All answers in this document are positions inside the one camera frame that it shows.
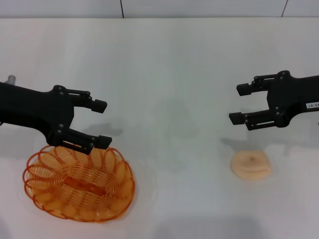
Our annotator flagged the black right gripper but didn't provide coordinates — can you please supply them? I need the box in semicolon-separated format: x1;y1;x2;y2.
228;70;319;131

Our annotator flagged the round beige bread bun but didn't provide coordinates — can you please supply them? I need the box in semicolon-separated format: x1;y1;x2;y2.
230;150;272;181

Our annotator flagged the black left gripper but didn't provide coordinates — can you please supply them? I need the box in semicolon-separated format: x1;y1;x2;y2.
0;81;113;154

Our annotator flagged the orange woven plastic basket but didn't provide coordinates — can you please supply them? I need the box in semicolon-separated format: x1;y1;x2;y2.
22;145;136;218

